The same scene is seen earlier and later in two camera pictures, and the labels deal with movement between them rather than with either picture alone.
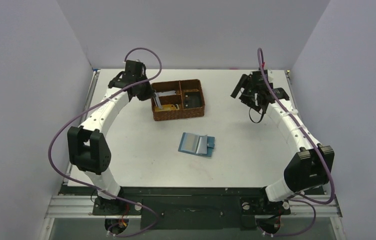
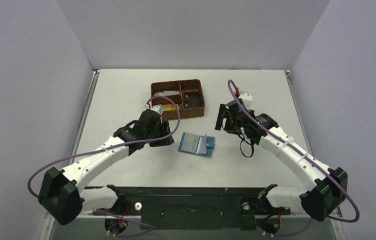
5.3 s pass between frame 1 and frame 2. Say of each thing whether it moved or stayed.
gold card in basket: stayed
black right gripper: moved
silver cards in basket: stayed
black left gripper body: moved
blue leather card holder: stayed
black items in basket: stayed
